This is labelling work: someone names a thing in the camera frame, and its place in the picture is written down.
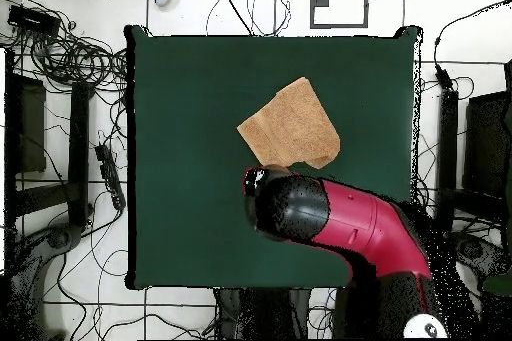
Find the orange terry towel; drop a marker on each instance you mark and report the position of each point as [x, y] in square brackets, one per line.
[296, 125]

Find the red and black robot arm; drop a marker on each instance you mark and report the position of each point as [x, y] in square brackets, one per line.
[352, 217]

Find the dark green table cloth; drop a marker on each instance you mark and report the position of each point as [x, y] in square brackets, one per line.
[192, 197]

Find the black power strip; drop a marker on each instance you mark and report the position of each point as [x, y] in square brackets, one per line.
[112, 177]

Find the grey chair base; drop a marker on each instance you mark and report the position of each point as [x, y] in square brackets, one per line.
[472, 249]
[60, 237]

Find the black box device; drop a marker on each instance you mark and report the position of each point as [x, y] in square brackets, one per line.
[34, 20]

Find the dark green object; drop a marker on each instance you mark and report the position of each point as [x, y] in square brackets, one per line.
[498, 285]

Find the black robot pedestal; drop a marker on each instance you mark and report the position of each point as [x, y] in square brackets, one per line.
[230, 313]

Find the grey square frame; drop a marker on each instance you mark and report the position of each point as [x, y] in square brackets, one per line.
[339, 25]

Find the black metal stand frame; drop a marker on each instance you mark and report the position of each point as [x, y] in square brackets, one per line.
[78, 149]
[448, 157]

